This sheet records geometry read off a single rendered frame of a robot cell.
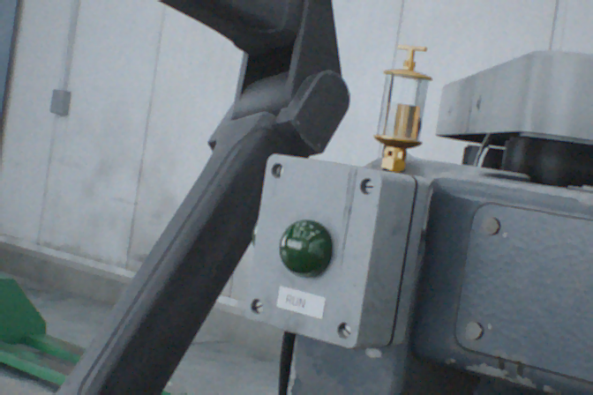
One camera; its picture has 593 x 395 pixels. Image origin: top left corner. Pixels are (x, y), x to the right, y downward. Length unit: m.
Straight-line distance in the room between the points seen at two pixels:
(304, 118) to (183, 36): 7.15
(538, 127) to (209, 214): 0.27
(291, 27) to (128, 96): 7.43
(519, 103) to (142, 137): 7.50
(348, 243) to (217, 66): 7.21
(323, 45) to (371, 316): 0.40
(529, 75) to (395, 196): 0.18
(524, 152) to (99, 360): 0.32
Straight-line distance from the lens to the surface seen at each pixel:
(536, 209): 0.58
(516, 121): 0.73
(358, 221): 0.57
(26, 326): 6.40
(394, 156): 0.66
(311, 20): 0.93
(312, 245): 0.57
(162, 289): 0.82
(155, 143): 8.09
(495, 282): 0.59
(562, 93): 0.70
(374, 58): 6.98
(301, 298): 0.59
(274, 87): 0.92
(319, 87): 0.90
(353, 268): 0.57
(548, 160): 0.70
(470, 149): 1.10
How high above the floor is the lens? 1.34
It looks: 3 degrees down
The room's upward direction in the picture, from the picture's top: 9 degrees clockwise
